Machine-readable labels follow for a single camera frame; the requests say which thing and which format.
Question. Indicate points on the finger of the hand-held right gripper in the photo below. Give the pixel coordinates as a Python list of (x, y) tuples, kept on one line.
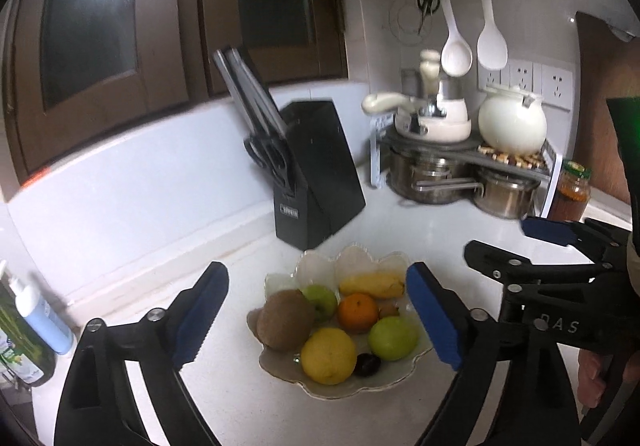
[(547, 231), (492, 261)]

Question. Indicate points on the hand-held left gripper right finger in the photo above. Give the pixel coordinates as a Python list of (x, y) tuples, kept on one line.
[(435, 321)]

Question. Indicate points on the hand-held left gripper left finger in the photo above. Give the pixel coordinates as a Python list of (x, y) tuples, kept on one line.
[(200, 316)]

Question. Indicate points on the large green apple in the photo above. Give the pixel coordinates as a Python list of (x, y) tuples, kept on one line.
[(392, 338)]

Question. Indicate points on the small brown longan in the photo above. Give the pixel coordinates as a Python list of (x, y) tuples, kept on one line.
[(388, 310)]

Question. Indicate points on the yellow banana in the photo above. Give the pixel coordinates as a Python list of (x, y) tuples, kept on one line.
[(372, 285)]

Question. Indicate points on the orange tangerine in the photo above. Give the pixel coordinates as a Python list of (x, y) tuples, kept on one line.
[(357, 312)]

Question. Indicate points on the dark plum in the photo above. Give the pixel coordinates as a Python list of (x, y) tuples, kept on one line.
[(367, 365)]

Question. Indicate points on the brown kiwi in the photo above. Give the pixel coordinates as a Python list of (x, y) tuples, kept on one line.
[(287, 321)]

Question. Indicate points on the flower-shaped glass bowl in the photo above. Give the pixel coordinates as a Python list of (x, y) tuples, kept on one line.
[(350, 260)]

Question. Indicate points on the yellow lemon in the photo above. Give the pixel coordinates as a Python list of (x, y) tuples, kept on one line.
[(327, 356)]

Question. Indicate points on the small green apple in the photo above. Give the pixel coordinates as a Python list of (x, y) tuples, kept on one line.
[(320, 298)]

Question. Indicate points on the person's right hand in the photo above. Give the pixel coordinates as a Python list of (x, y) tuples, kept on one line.
[(591, 378)]

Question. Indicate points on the glass jar green lid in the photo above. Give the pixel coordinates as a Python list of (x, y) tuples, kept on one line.
[(570, 196)]

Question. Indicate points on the small steel pot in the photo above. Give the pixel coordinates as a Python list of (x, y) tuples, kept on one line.
[(505, 198)]

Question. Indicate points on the wooden bead trivet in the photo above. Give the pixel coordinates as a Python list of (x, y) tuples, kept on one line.
[(515, 158)]

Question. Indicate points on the large steel pot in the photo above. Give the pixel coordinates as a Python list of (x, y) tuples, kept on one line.
[(430, 176)]

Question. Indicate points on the white teapot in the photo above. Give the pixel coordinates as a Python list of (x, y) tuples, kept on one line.
[(510, 123)]

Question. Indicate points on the cream saucepan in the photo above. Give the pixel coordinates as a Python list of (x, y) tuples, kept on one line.
[(450, 128)]

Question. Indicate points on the white shelf rack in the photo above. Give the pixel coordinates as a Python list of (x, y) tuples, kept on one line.
[(376, 161)]

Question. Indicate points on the light blue pump bottle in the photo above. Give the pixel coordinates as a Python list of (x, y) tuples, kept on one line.
[(42, 321)]

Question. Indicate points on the green label bottle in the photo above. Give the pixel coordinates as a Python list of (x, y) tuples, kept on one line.
[(20, 356)]

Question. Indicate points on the black knife block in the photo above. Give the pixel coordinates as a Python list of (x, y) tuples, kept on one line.
[(320, 176)]

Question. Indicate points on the white rice paddle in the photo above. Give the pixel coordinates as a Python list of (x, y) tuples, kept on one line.
[(492, 48)]

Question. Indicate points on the white ladle spoon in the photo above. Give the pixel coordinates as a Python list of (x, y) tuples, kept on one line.
[(456, 56)]

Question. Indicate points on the steel cup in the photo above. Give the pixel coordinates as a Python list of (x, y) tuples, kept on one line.
[(411, 81)]

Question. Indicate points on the small hanging scissors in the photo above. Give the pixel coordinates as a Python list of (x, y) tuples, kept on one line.
[(427, 3)]

